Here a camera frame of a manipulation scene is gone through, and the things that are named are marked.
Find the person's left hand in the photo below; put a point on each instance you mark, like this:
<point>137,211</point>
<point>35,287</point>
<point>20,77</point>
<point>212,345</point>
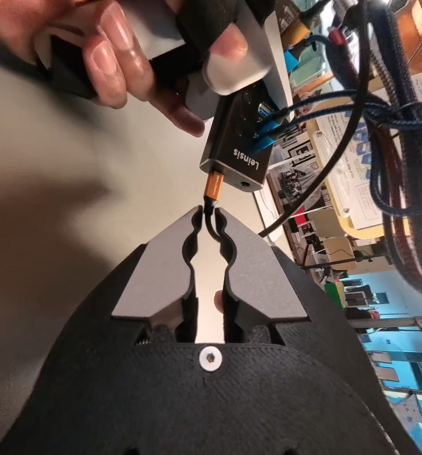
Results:
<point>108,46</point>

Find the metal pole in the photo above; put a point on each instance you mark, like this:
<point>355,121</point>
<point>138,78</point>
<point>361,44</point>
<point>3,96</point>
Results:
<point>385,323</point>

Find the long black usb hub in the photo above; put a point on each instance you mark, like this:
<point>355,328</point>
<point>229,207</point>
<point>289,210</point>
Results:
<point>232,167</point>

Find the green bin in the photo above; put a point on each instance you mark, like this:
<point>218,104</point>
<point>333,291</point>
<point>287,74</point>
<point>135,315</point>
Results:
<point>335,295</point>

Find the wooden instruction sign board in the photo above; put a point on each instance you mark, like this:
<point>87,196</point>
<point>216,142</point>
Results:
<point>360,199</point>

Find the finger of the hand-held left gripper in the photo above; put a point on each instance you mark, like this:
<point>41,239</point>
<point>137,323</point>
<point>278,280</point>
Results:
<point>273,46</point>

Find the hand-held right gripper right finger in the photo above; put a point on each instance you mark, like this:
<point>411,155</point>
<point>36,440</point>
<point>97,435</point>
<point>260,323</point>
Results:
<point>268,284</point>

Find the person's right hand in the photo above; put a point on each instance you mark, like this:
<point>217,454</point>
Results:
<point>218,301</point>

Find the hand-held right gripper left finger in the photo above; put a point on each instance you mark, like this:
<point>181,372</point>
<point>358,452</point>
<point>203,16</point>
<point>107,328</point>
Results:
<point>157,280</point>

